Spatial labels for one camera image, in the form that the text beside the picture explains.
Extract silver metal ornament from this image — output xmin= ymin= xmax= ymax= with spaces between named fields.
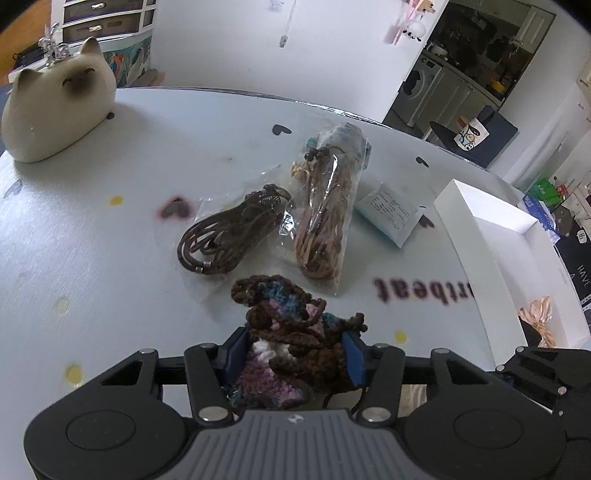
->
xmin=39 ymin=23 xmax=70 ymax=65

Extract blue tissue pack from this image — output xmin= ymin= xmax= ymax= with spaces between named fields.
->
xmin=522 ymin=194 xmax=560 ymax=232

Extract copper foil gift bag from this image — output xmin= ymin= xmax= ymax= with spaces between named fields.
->
xmin=517 ymin=296 xmax=555 ymax=350

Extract ceramic cat figurine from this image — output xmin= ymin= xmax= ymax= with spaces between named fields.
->
xmin=1 ymin=36 xmax=117 ymax=163

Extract colourful painted canvas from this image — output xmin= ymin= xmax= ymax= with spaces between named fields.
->
xmin=99 ymin=34 xmax=154 ymax=88

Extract bagged tan cord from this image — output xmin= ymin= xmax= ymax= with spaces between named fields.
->
xmin=288 ymin=122 xmax=375 ymax=296

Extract dark blue chair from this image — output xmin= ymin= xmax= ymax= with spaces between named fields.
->
xmin=429 ymin=105 xmax=519 ymax=169

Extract bagged dark brown cord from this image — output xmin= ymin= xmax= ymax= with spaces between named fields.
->
xmin=178 ymin=182 xmax=296 ymax=283

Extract white cardboard box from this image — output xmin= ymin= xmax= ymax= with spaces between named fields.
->
xmin=433 ymin=179 xmax=591 ymax=370

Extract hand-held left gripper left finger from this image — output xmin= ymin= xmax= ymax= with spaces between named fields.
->
xmin=78 ymin=327 xmax=254 ymax=424

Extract washing machine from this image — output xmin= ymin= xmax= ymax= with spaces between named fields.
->
xmin=397 ymin=54 xmax=445 ymax=126

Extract white drawer cabinet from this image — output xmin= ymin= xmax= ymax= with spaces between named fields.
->
xmin=51 ymin=0 xmax=156 ymax=44

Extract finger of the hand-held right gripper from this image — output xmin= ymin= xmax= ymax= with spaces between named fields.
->
xmin=494 ymin=346 xmax=591 ymax=403

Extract brown crocheted pouch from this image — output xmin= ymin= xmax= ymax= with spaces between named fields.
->
xmin=226 ymin=274 xmax=370 ymax=411

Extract plush sheep toy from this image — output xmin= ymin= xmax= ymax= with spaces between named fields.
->
xmin=398 ymin=0 xmax=437 ymax=43

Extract cartoon print tote bag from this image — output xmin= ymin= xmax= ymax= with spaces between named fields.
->
xmin=455 ymin=115 xmax=493 ymax=153

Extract white labelled packet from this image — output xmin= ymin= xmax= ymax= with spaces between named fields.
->
xmin=355 ymin=182 xmax=424 ymax=250

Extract white hanging cable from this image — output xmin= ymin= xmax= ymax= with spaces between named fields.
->
xmin=276 ymin=0 xmax=294 ymax=49

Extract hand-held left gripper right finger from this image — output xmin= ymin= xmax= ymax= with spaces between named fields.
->
xmin=341 ymin=330 xmax=498 ymax=424

